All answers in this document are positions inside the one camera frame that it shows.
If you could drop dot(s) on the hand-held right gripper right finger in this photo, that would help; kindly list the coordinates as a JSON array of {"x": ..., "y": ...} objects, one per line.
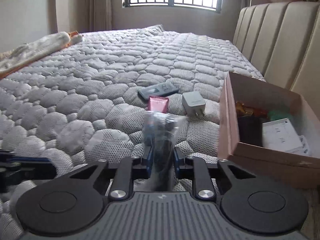
[{"x": 176, "y": 161}]

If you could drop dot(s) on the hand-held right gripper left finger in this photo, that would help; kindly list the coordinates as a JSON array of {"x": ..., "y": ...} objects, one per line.
[{"x": 149, "y": 161}]

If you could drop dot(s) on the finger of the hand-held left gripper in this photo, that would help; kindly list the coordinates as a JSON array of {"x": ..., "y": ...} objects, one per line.
[
  {"x": 30, "y": 159},
  {"x": 32, "y": 170}
]

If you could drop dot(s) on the clear plastic bag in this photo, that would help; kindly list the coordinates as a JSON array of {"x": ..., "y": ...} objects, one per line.
[{"x": 161, "y": 130}]

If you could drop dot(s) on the black cone cup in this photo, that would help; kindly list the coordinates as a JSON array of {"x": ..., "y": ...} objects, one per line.
[{"x": 250, "y": 131}]

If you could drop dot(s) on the gold and red packet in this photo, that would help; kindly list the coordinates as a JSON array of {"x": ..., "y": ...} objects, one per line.
[{"x": 247, "y": 109}]

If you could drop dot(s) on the pink cardboard box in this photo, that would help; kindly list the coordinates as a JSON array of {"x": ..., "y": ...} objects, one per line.
[{"x": 270, "y": 160}]

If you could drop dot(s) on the white and green small box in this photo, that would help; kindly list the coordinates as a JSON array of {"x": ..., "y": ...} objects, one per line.
[{"x": 281, "y": 136}]

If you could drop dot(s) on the teal green clip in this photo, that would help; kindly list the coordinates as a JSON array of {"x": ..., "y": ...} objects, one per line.
[{"x": 278, "y": 115}]

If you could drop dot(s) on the white paper leaflet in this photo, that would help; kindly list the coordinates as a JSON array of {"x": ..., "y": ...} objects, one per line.
[{"x": 305, "y": 145}]

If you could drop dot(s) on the maroon packet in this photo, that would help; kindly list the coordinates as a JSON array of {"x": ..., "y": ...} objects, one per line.
[{"x": 158, "y": 104}]

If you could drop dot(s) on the grey charger plug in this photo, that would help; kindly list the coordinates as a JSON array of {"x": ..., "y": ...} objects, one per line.
[{"x": 193, "y": 102}]

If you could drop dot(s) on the dark grey remote control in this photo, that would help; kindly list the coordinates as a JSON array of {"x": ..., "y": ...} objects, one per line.
[{"x": 157, "y": 91}]

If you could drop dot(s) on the quilted grey mattress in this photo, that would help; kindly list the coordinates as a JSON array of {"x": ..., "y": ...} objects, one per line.
[{"x": 100, "y": 80}]

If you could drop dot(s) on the cream fluffy towel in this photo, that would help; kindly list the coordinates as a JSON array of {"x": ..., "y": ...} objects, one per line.
[{"x": 32, "y": 52}]

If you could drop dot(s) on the orange cloth piece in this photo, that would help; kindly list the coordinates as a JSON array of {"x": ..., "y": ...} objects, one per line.
[{"x": 73, "y": 33}]

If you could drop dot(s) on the beige padded headboard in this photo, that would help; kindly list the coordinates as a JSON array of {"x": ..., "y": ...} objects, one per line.
[{"x": 280, "y": 45}]

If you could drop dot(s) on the beige curtain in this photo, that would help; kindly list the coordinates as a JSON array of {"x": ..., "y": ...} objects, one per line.
[{"x": 100, "y": 5}]

